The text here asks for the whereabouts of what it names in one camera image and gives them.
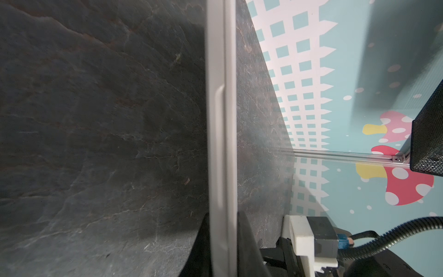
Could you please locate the black wire mesh basket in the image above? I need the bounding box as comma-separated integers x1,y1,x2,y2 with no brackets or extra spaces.
410,83,443,177

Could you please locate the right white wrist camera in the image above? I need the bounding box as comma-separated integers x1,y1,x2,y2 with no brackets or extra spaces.
281,215,350,277

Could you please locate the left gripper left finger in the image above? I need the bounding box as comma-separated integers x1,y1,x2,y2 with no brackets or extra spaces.
179,213,212,277

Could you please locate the silver laptop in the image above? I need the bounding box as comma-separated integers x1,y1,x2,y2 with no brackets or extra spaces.
205,1,238,277

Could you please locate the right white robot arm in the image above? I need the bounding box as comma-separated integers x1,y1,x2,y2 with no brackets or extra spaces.
260,215,443,277

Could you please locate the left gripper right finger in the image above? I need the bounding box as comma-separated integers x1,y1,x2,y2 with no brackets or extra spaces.
237,211,271,277

